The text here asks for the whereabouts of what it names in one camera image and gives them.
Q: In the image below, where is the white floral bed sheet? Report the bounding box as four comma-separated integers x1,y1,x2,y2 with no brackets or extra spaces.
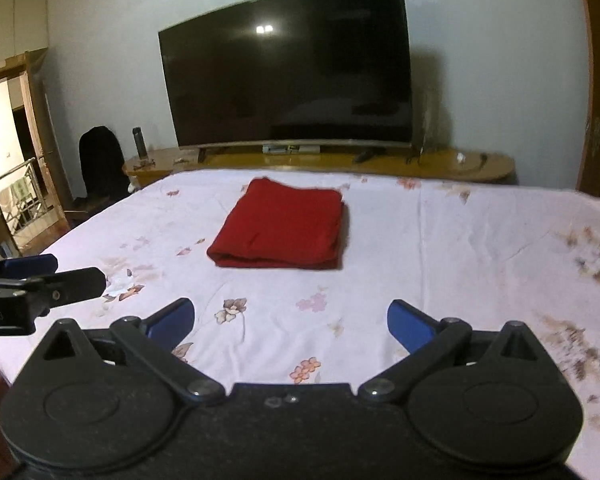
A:
0,167,600,480

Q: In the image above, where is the dark metal bottle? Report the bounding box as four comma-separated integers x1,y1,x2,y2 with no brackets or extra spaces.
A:
132,127,148,160

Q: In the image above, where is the black office chair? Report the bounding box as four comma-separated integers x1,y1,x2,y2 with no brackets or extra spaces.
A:
65,126,130,228

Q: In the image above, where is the black cable on console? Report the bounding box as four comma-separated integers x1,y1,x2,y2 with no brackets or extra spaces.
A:
444,150,491,176

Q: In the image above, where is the wooden doorway frame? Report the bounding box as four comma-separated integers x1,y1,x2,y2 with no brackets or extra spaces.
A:
0,49,72,258

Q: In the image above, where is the black curved television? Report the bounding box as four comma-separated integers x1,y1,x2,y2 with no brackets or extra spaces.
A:
159,0,413,146

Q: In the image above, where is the metal stair railing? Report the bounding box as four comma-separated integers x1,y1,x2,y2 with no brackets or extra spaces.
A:
0,157,53,235

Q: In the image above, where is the wooden TV console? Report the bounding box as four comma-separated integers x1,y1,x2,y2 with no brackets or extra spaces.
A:
123,146,517,188

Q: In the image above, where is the red small garment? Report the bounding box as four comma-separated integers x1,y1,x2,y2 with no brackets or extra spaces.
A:
207,178,344,270

